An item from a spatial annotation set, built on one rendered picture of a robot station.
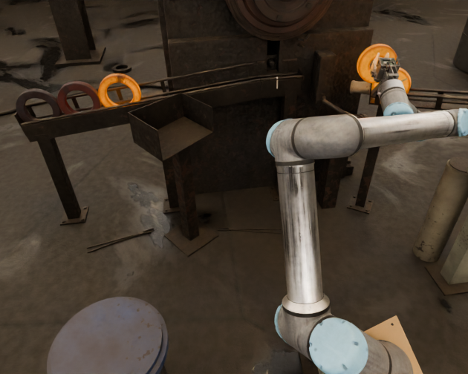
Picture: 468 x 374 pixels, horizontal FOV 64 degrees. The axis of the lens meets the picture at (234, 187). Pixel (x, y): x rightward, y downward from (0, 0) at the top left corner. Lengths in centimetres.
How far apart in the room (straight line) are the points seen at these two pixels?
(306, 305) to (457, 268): 85
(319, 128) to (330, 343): 58
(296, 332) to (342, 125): 64
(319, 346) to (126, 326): 54
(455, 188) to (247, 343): 103
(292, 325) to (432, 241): 91
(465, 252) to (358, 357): 85
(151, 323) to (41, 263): 102
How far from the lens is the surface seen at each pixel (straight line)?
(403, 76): 183
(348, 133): 102
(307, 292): 120
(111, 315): 121
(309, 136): 101
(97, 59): 444
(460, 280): 197
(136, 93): 181
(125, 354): 113
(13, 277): 207
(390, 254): 199
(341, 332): 114
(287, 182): 110
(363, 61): 169
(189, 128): 163
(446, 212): 182
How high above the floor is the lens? 139
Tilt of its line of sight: 38 degrees down
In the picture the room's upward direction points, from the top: 1 degrees counter-clockwise
